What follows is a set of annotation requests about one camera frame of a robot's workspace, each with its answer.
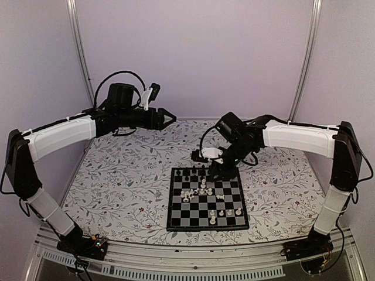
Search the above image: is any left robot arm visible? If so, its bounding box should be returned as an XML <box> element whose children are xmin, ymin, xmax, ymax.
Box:
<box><xmin>1</xmin><ymin>83</ymin><xmax>176</xmax><ymax>254</ymax></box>

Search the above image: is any right aluminium frame post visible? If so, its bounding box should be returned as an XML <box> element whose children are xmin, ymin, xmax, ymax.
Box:
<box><xmin>288</xmin><ymin>0</ymin><xmax>322</xmax><ymax>121</ymax></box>

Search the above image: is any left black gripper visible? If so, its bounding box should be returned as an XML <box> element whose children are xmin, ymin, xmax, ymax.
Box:
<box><xmin>118</xmin><ymin>107</ymin><xmax>178</xmax><ymax>130</ymax></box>

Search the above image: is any aluminium frame post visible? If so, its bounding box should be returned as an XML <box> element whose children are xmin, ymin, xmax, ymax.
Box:
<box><xmin>66</xmin><ymin>0</ymin><xmax>94</xmax><ymax>107</ymax></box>
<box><xmin>288</xmin><ymin>0</ymin><xmax>322</xmax><ymax>121</ymax></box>

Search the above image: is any white king piece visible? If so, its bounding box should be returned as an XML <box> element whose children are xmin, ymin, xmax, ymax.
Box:
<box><xmin>209</xmin><ymin>210</ymin><xmax>216</xmax><ymax>225</ymax></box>

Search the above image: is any floral patterned table mat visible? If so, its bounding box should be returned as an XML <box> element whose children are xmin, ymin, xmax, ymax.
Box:
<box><xmin>60</xmin><ymin>118</ymin><xmax>335</xmax><ymax>246</ymax></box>

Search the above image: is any left aluminium frame post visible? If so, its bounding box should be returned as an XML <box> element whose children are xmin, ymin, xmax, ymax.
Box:
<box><xmin>66</xmin><ymin>0</ymin><xmax>94</xmax><ymax>107</ymax></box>

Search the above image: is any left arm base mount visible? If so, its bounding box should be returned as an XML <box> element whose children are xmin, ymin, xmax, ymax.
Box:
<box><xmin>57</xmin><ymin>234</ymin><xmax>108</xmax><ymax>261</ymax></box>

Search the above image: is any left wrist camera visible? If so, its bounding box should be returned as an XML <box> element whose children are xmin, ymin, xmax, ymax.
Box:
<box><xmin>139</xmin><ymin>83</ymin><xmax>161</xmax><ymax>111</ymax></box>

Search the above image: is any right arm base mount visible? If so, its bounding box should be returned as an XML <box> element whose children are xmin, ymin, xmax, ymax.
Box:
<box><xmin>280</xmin><ymin>231</ymin><xmax>333</xmax><ymax>261</ymax></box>

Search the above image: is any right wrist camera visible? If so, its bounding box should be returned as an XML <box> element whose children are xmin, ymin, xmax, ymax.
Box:
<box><xmin>191</xmin><ymin>148</ymin><xmax>223</xmax><ymax>163</ymax></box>

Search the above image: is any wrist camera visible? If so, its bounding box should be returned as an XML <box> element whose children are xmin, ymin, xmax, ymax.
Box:
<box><xmin>191</xmin><ymin>148</ymin><xmax>223</xmax><ymax>163</ymax></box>
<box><xmin>139</xmin><ymin>83</ymin><xmax>161</xmax><ymax>111</ymax></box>

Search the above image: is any black pieces row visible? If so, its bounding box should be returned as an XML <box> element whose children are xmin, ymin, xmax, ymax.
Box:
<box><xmin>171</xmin><ymin>166</ymin><xmax>209</xmax><ymax>182</ymax></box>

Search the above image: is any front aluminium rail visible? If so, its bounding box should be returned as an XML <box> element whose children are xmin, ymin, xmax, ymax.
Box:
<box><xmin>25</xmin><ymin>227</ymin><xmax>368</xmax><ymax>280</ymax></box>

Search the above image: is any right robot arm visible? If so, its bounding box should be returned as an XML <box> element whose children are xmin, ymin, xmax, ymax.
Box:
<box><xmin>199</xmin><ymin>112</ymin><xmax>372</xmax><ymax>255</ymax></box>

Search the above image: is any black white chess board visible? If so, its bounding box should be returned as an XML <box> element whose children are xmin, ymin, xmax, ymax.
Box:
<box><xmin>166</xmin><ymin>166</ymin><xmax>250</xmax><ymax>232</ymax></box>

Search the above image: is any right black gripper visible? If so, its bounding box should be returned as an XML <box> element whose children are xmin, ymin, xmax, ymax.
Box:
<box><xmin>209</xmin><ymin>140</ymin><xmax>254</xmax><ymax>183</ymax></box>

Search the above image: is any white pieces pile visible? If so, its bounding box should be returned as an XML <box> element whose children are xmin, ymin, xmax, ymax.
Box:
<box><xmin>172</xmin><ymin>181</ymin><xmax>229</xmax><ymax>203</ymax></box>

